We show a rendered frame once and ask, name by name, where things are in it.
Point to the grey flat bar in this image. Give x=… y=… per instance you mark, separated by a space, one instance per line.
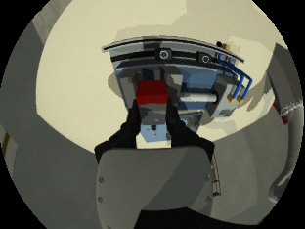
x=140 y=74
x=157 y=73

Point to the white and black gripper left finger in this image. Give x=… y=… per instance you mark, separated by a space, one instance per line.
x=125 y=136

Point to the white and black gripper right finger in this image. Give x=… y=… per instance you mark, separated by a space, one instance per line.
x=181 y=134

